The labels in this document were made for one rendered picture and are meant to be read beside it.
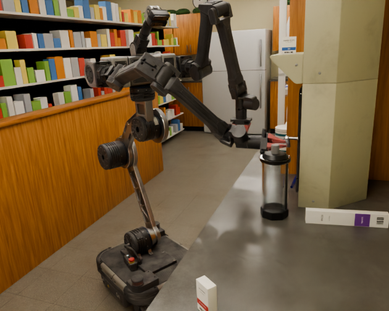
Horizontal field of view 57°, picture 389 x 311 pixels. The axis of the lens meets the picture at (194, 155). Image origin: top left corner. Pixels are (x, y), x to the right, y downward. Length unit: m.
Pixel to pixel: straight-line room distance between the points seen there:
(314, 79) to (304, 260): 0.60
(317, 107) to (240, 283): 0.67
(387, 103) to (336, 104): 0.42
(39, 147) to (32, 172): 0.20
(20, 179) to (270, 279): 2.16
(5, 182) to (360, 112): 2.24
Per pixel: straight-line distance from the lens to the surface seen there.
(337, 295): 1.02
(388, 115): 1.73
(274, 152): 1.27
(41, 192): 3.00
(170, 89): 1.34
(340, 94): 1.34
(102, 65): 1.79
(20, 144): 2.82
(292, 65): 1.32
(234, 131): 1.41
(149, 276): 2.22
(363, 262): 1.16
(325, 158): 1.37
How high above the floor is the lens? 1.55
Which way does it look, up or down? 17 degrees down
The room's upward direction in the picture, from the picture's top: 3 degrees counter-clockwise
